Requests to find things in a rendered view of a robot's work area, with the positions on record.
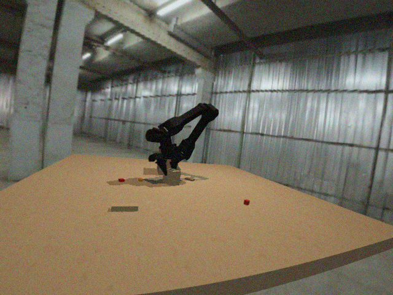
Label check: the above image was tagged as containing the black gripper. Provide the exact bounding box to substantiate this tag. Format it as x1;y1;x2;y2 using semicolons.
149;142;186;176

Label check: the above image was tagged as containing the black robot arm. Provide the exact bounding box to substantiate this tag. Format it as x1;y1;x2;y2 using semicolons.
146;103;219;160

